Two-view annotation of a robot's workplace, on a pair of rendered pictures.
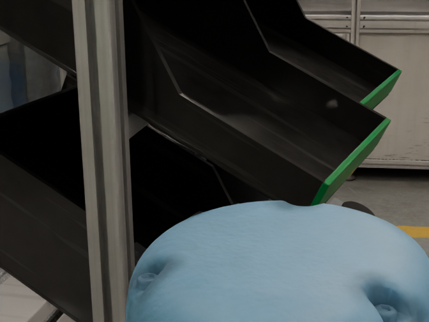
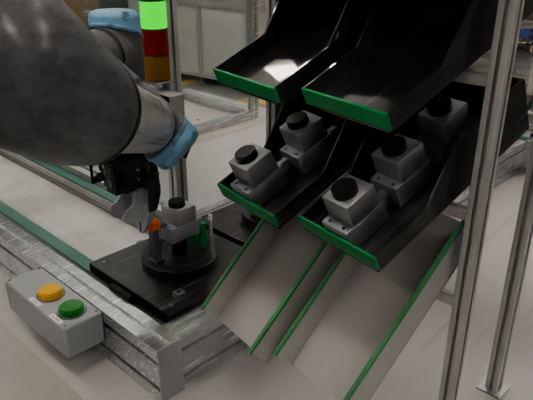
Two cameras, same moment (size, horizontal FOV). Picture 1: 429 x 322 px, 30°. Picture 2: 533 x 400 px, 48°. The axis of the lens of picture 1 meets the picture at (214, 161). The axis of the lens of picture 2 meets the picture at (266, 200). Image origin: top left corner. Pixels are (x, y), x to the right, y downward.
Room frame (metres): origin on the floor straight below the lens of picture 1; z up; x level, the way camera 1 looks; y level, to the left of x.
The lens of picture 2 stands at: (0.80, -0.70, 1.53)
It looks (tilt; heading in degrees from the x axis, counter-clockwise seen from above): 24 degrees down; 119
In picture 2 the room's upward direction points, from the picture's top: straight up
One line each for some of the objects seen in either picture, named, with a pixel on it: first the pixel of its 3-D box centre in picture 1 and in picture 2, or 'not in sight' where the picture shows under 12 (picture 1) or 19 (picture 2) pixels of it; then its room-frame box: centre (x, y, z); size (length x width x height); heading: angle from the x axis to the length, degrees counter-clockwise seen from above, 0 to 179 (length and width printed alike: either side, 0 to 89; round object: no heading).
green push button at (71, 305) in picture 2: not in sight; (71, 310); (0.13, -0.13, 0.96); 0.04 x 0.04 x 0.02
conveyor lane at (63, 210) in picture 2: not in sight; (105, 234); (-0.09, 0.17, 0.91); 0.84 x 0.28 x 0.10; 165
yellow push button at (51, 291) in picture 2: not in sight; (51, 294); (0.06, -0.11, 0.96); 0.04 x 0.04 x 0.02
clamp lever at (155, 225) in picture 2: not in sight; (158, 237); (0.18, 0.03, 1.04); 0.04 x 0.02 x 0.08; 75
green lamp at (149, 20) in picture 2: not in sight; (153, 13); (0.04, 0.24, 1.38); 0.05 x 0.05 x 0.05
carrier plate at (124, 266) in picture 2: not in sight; (180, 266); (0.20, 0.07, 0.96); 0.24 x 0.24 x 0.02; 75
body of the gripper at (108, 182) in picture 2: not in sight; (123, 151); (0.17, -0.02, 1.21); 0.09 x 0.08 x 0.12; 75
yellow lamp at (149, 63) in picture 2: not in sight; (157, 67); (0.04, 0.24, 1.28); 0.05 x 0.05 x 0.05
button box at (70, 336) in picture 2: not in sight; (53, 309); (0.06, -0.11, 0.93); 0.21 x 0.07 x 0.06; 165
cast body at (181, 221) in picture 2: not in sight; (182, 216); (0.20, 0.08, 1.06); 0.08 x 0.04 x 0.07; 74
